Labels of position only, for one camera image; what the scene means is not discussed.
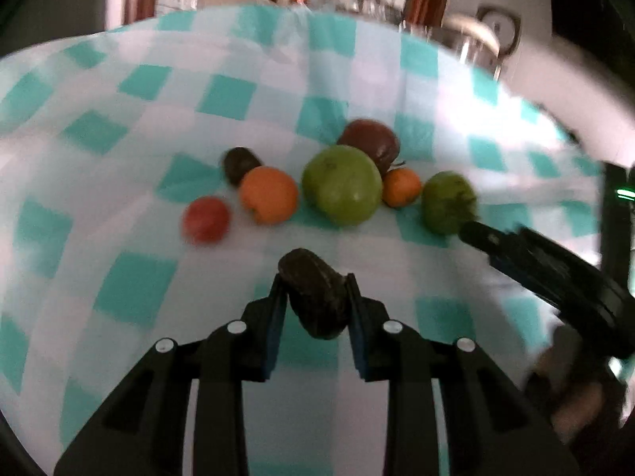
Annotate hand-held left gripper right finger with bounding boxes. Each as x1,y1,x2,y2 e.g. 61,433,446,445
346,274,581,476

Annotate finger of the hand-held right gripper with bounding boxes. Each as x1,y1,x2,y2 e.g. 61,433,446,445
513,227,623,298
459,221,564,311

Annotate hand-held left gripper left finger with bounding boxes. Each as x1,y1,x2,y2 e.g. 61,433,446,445
54,274,289,476

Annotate dark round fruit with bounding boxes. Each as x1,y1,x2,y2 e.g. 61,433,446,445
278,248,348,340
222,146,264,188

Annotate green fruit with stem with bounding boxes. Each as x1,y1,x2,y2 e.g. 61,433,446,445
421,171,479,236

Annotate red tomato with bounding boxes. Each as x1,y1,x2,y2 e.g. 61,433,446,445
182,196,232,245

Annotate small tangerine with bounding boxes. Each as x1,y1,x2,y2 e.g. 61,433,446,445
381,167,423,208

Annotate large orange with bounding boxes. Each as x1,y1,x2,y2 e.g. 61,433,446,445
239,166,299,225

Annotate large green apple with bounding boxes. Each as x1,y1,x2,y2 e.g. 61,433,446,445
301,145,383,226

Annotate dark red apple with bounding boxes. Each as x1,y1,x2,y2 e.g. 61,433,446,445
337,118,400,175

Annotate person's right hand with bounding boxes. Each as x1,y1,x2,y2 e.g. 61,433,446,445
526,327,623,449

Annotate teal white checked tablecloth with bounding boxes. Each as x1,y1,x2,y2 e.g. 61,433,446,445
0,2,608,476

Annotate shiny metal pot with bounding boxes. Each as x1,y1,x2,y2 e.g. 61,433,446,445
439,14,501,74

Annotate round wall clock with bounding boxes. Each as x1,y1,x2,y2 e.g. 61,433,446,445
475,5,521,58

